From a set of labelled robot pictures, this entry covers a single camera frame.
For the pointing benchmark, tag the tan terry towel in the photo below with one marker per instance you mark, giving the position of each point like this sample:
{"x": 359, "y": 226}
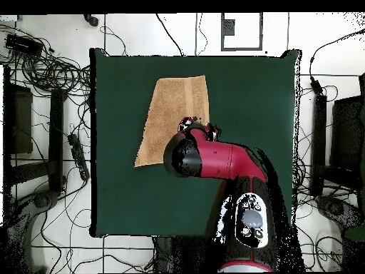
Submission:
{"x": 171, "y": 114}

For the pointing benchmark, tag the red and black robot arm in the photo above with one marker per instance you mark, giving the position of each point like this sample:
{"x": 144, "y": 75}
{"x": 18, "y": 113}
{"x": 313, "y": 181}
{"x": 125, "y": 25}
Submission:
{"x": 222, "y": 159}

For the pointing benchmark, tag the dark green table cloth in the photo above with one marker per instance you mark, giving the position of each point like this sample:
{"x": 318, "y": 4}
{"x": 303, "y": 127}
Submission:
{"x": 128, "y": 199}

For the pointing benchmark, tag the black power strip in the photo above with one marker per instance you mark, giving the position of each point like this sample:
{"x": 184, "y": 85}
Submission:
{"x": 78, "y": 155}

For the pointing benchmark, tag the small black plug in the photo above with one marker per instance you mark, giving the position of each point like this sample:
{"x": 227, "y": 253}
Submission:
{"x": 91, "y": 20}

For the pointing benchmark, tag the grey tripod base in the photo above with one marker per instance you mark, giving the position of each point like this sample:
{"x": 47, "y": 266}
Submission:
{"x": 335, "y": 208}
{"x": 42, "y": 201}

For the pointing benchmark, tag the black rectangular box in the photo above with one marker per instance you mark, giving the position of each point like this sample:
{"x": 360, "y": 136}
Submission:
{"x": 22, "y": 44}

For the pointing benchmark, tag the grey square floor frame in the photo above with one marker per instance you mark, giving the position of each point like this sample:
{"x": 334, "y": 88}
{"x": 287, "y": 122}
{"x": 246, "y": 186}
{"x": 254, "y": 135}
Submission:
{"x": 228, "y": 28}

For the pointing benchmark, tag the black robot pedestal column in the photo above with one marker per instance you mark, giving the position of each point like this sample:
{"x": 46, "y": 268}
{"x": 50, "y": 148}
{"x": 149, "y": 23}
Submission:
{"x": 182, "y": 254}

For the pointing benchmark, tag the black stand frame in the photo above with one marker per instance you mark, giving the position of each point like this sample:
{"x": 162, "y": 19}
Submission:
{"x": 56, "y": 137}
{"x": 318, "y": 142}

